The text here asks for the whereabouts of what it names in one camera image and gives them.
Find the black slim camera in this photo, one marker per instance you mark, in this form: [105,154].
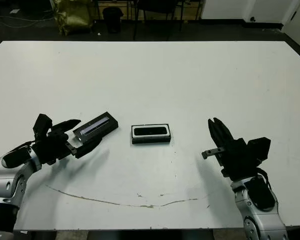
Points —
[151,130]

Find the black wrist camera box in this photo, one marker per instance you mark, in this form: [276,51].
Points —
[42,125]
[260,148]

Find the white paper sheet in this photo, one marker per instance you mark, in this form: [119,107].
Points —
[14,11]

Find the white door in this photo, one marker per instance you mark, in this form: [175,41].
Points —
[298,27]

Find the black round door stop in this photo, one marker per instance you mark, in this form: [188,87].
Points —
[253,18]

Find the crinkled plastic bag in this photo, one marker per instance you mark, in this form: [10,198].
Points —
[73,17]

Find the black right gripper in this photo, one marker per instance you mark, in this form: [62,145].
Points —
[237,160]

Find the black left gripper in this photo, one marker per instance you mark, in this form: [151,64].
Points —
[52,150]

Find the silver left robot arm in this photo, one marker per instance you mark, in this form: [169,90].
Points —
[4,180]

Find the black waste bin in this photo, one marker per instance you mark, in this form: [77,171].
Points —
[112,20]

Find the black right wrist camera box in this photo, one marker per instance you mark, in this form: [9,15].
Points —
[260,148]

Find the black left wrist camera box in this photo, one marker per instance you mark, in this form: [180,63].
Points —
[42,125]

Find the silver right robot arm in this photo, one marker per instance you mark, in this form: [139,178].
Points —
[255,220]

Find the black box base white inlay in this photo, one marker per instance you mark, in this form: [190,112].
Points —
[149,141]

